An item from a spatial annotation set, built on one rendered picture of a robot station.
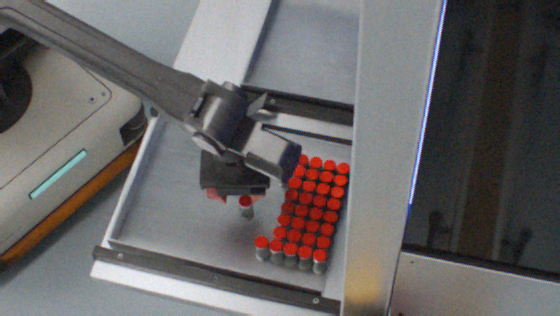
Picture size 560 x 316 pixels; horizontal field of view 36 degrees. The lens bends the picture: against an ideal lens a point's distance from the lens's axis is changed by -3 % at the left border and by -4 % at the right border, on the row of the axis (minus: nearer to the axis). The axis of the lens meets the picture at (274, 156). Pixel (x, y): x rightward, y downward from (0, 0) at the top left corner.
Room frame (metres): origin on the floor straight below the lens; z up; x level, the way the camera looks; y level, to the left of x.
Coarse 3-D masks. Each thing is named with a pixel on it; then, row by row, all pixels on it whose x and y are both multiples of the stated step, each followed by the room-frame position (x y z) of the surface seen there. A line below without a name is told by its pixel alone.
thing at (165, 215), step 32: (160, 128) 0.88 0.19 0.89; (160, 160) 0.82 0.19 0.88; (192, 160) 0.82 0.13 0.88; (128, 192) 0.74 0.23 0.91; (160, 192) 0.76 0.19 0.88; (192, 192) 0.75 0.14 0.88; (128, 224) 0.70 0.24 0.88; (160, 224) 0.70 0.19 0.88; (192, 224) 0.70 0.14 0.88; (224, 224) 0.69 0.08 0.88; (256, 224) 0.69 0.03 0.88; (160, 256) 0.63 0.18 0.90; (192, 256) 0.64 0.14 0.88; (224, 256) 0.64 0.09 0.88; (288, 288) 0.57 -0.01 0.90; (320, 288) 0.56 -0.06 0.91
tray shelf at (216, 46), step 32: (224, 0) 1.17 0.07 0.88; (256, 0) 1.17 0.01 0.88; (192, 32) 1.10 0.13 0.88; (224, 32) 1.09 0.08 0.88; (256, 32) 1.09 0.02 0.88; (192, 64) 1.02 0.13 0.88; (224, 64) 1.02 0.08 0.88; (320, 128) 0.87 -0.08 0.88; (352, 128) 0.86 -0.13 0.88; (128, 288) 0.60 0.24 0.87; (160, 288) 0.59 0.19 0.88; (192, 288) 0.58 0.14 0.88
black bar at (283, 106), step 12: (252, 96) 0.93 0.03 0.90; (264, 108) 0.91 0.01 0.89; (276, 108) 0.90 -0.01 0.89; (288, 108) 0.90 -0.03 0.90; (300, 108) 0.89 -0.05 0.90; (312, 108) 0.89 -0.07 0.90; (324, 108) 0.89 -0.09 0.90; (324, 120) 0.88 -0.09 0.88; (336, 120) 0.87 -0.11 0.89; (348, 120) 0.87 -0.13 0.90
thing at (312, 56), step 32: (288, 0) 1.16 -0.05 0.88; (320, 0) 1.16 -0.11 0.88; (352, 0) 1.14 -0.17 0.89; (288, 32) 1.08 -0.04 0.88; (320, 32) 1.08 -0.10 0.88; (352, 32) 1.07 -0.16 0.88; (256, 64) 1.01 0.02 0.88; (288, 64) 1.01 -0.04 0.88; (320, 64) 1.00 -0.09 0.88; (352, 64) 1.00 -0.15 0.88; (288, 96) 0.92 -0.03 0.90; (320, 96) 0.93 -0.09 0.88; (352, 96) 0.93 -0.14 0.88
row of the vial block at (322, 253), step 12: (348, 168) 0.75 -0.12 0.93; (336, 180) 0.73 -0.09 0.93; (348, 180) 0.75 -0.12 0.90; (336, 192) 0.71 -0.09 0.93; (336, 204) 0.69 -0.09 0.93; (324, 216) 0.67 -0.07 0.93; (336, 216) 0.67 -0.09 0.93; (324, 228) 0.65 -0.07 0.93; (336, 228) 0.66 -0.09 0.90; (324, 240) 0.63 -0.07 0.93; (324, 252) 0.61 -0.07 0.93; (312, 264) 0.60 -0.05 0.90; (324, 264) 0.60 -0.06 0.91
